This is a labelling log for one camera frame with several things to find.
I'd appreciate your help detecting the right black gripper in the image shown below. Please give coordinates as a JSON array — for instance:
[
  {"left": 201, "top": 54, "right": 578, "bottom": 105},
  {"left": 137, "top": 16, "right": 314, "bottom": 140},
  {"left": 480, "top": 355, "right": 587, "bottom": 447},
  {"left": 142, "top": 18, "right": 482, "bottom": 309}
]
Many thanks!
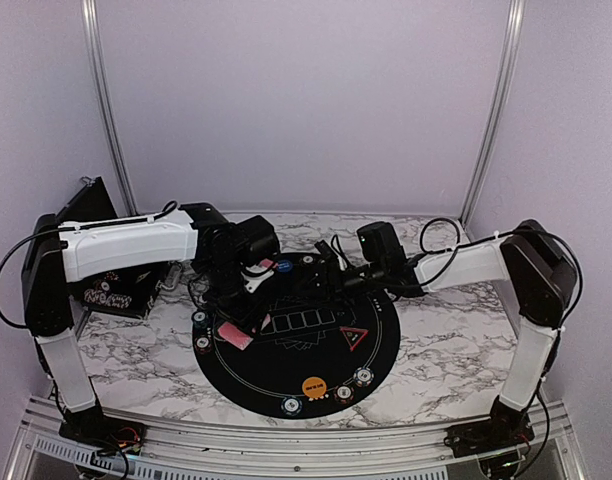
[{"left": 291, "top": 261, "right": 386, "bottom": 313}]

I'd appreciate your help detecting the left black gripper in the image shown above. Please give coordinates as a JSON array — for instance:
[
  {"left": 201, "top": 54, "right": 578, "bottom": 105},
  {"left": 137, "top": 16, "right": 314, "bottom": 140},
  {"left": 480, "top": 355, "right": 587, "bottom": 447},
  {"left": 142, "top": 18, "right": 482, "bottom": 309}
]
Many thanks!
[{"left": 202, "top": 260, "right": 269, "bottom": 339}]

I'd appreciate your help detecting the green chip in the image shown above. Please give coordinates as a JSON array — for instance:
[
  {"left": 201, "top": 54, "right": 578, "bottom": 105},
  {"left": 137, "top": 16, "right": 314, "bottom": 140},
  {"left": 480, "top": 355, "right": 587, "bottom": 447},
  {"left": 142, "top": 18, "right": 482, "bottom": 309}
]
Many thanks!
[{"left": 192, "top": 310, "right": 209, "bottom": 329}]

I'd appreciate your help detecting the blue small blind button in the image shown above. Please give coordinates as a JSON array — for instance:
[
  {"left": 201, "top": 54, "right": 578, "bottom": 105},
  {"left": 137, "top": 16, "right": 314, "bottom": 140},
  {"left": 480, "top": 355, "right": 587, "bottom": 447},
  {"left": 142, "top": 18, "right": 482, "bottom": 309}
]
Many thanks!
[{"left": 276, "top": 259, "right": 294, "bottom": 273}]

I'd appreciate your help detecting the red card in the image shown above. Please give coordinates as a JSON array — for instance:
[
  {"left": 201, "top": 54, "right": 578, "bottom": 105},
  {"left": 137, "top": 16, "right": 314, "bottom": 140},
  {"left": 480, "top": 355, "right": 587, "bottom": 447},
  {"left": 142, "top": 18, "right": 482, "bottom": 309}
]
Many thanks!
[{"left": 257, "top": 259, "right": 276, "bottom": 271}]

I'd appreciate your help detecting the red playing card deck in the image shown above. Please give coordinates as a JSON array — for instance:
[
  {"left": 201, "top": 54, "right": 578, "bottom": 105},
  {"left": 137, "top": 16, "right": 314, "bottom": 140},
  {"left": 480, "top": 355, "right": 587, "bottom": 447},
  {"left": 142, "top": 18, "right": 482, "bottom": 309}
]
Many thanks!
[{"left": 214, "top": 322, "right": 253, "bottom": 351}]

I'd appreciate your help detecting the red black triangle all-in marker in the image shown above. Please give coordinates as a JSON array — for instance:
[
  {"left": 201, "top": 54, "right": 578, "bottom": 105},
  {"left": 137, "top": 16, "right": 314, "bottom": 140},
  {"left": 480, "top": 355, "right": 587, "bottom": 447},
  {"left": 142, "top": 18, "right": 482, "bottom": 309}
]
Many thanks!
[{"left": 340, "top": 326, "right": 369, "bottom": 352}]

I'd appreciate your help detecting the blue white chip bottom seat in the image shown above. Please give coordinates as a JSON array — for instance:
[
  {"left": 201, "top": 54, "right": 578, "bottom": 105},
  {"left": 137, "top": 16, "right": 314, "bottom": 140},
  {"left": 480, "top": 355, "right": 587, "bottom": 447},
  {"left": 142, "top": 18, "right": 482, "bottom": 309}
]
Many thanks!
[{"left": 353, "top": 367, "right": 375, "bottom": 387}]

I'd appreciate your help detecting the orange big blind button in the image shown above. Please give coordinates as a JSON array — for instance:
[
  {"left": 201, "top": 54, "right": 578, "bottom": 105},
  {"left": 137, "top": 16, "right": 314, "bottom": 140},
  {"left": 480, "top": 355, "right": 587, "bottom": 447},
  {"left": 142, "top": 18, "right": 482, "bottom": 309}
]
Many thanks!
[{"left": 302, "top": 376, "right": 328, "bottom": 401}]

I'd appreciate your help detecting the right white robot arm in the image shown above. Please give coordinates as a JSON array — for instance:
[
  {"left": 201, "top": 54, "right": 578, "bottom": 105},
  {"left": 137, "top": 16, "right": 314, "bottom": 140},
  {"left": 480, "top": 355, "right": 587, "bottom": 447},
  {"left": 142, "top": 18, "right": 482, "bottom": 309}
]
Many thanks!
[{"left": 304, "top": 219, "right": 584, "bottom": 448}]

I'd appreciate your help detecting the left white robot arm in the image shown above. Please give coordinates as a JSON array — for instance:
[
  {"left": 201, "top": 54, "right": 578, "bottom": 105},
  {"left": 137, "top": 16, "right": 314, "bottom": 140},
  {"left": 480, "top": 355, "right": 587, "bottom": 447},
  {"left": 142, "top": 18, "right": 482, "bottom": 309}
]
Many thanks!
[{"left": 22, "top": 203, "right": 280, "bottom": 445}]

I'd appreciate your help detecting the round black poker mat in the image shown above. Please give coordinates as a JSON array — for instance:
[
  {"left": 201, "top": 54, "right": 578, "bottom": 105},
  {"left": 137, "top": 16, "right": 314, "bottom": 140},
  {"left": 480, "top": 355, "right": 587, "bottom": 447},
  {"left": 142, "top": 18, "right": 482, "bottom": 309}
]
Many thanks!
[{"left": 192, "top": 253, "right": 400, "bottom": 420}]

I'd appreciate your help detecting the black poker chip case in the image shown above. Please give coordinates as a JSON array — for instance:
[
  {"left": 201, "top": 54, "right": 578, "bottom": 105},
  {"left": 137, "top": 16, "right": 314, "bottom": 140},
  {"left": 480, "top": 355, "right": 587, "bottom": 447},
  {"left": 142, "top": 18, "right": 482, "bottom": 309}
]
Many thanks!
[{"left": 56, "top": 177, "right": 171, "bottom": 319}]

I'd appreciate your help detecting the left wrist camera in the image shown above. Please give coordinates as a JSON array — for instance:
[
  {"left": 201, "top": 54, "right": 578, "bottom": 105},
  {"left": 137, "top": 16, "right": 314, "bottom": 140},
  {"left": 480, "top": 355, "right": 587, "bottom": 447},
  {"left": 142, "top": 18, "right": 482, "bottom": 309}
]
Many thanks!
[{"left": 233, "top": 214, "right": 280, "bottom": 294}]

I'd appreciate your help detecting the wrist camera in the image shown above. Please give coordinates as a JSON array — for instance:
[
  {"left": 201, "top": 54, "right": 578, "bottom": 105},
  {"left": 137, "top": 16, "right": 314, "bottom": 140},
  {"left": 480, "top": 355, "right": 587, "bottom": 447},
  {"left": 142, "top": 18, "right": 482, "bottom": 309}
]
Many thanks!
[
  {"left": 233, "top": 214, "right": 280, "bottom": 294},
  {"left": 357, "top": 221, "right": 406, "bottom": 270}
]

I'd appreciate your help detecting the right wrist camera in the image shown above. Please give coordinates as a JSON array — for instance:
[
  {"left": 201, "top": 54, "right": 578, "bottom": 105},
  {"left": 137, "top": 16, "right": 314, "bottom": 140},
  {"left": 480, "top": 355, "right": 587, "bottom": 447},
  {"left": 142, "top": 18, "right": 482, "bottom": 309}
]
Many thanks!
[{"left": 357, "top": 221, "right": 406, "bottom": 270}]

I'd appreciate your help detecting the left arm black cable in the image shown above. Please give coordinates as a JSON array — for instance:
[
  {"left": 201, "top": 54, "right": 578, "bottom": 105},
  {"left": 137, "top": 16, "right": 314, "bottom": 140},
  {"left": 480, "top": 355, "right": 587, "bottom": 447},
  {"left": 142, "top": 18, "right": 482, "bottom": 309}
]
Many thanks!
[{"left": 0, "top": 200, "right": 180, "bottom": 330}]

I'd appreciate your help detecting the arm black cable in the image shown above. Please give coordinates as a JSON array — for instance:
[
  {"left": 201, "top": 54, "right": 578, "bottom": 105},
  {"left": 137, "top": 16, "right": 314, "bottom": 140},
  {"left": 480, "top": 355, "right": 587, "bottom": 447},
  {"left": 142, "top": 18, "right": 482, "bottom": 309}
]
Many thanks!
[
  {"left": 418, "top": 217, "right": 585, "bottom": 331},
  {"left": 0, "top": 200, "right": 180, "bottom": 330}
]

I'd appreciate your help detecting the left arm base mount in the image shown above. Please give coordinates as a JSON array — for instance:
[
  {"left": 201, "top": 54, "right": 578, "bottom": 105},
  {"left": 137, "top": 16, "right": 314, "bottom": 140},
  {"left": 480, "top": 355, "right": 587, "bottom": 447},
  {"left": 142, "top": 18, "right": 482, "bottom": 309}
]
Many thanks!
[{"left": 59, "top": 417, "right": 147, "bottom": 454}]

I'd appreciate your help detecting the front aluminium rail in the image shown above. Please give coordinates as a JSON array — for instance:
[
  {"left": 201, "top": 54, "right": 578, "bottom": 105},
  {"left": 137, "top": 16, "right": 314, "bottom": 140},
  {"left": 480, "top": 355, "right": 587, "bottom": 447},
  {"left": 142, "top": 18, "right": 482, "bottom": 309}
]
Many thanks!
[{"left": 5, "top": 394, "right": 587, "bottom": 480}]

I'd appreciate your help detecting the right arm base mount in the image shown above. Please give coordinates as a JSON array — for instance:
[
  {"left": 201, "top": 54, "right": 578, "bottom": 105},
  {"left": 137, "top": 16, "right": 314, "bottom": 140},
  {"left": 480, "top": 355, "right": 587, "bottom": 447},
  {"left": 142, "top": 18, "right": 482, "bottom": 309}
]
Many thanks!
[{"left": 443, "top": 419, "right": 535, "bottom": 458}]

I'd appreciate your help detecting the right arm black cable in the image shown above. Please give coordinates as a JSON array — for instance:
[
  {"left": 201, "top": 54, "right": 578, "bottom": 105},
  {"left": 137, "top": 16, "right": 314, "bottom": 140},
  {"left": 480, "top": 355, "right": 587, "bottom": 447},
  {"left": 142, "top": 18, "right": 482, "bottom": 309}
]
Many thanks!
[{"left": 418, "top": 217, "right": 585, "bottom": 331}]

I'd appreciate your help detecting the left aluminium frame post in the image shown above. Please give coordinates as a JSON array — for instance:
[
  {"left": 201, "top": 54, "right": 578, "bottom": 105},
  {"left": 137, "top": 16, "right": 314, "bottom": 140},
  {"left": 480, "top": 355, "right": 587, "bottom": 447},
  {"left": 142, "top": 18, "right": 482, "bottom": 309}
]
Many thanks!
[{"left": 81, "top": 0, "right": 138, "bottom": 215}]

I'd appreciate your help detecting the aluminium frame post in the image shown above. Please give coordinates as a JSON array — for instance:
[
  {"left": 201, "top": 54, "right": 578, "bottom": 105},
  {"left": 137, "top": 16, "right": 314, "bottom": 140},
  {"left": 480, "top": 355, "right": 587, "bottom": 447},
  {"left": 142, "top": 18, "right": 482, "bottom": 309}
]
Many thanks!
[
  {"left": 81, "top": 0, "right": 138, "bottom": 215},
  {"left": 460, "top": 0, "right": 526, "bottom": 226}
]

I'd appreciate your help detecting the right aluminium frame post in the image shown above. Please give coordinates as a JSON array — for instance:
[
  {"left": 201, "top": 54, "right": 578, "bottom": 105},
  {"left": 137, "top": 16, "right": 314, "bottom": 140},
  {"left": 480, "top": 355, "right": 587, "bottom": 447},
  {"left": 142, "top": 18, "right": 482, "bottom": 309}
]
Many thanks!
[{"left": 460, "top": 0, "right": 526, "bottom": 226}]

